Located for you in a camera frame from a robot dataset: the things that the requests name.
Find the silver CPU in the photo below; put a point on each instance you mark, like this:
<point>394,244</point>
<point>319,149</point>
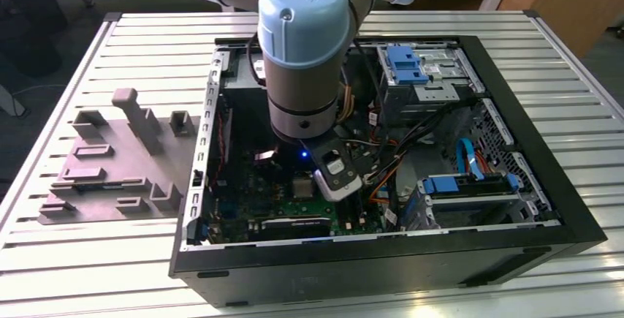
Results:
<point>302,188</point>

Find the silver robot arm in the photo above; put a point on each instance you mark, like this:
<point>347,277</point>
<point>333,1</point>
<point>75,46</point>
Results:
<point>302,76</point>

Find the green motherboard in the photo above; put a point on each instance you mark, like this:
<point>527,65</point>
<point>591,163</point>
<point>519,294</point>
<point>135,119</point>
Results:
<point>254,201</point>

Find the black case fan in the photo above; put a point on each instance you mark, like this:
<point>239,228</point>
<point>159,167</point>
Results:
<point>225,150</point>

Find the grey power supply unit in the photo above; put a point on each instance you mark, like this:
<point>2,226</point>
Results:
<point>245,113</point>

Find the black graphics card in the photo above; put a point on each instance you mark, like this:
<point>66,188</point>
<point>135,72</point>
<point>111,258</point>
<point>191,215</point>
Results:
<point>293,224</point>

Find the black RAM stick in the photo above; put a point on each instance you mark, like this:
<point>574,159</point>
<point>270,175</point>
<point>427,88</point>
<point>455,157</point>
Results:
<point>358,212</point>

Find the hard disk in blue carrier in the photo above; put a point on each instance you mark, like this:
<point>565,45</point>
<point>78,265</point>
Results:
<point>442,185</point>

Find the black PC case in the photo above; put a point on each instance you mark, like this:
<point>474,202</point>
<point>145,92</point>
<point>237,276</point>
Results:
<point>342,278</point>

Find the grey parts rack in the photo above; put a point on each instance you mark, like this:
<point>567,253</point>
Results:
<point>127,150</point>

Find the metal drive cage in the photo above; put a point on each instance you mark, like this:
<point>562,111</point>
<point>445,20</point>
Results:
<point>434,93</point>

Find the blue drive latch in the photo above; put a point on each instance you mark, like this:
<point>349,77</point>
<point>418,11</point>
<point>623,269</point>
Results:
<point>402,62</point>

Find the metal disk bay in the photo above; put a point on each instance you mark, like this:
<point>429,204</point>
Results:
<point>469,201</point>

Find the green RAM stick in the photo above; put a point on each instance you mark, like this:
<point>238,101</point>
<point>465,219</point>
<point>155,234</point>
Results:
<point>98,187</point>

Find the wooden cabinet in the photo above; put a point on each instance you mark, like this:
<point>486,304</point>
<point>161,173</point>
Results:
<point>575,3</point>

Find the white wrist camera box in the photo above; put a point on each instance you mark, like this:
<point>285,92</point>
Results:
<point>342,182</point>

